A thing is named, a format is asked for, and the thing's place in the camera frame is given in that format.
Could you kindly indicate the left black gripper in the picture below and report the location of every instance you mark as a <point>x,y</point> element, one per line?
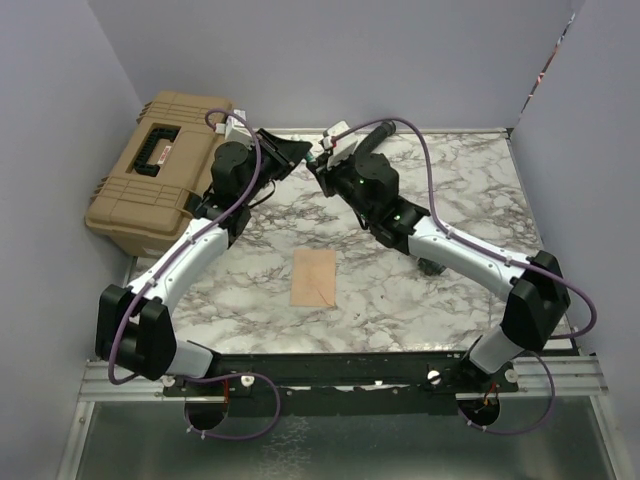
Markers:
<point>284,153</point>

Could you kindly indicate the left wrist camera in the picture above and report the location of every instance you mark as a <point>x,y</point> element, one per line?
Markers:
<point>233,130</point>

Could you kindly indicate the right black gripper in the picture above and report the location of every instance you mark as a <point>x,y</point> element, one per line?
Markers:
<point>327,174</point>

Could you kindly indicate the tan plastic tool case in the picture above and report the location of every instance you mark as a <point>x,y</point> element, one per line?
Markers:
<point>146,202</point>

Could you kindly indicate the tan paper envelope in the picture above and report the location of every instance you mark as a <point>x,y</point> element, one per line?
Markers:
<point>313,278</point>

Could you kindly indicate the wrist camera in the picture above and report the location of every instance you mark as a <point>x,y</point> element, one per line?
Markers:
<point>337,150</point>
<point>233,130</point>

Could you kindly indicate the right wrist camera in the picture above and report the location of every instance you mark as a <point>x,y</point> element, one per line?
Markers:
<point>337,150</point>

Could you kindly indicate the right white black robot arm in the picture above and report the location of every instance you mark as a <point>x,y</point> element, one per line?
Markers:
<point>531,286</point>

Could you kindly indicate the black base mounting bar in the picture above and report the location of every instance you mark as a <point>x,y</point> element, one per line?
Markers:
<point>349,384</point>

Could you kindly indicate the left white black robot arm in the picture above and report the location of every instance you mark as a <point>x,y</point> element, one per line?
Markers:
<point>134,325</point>

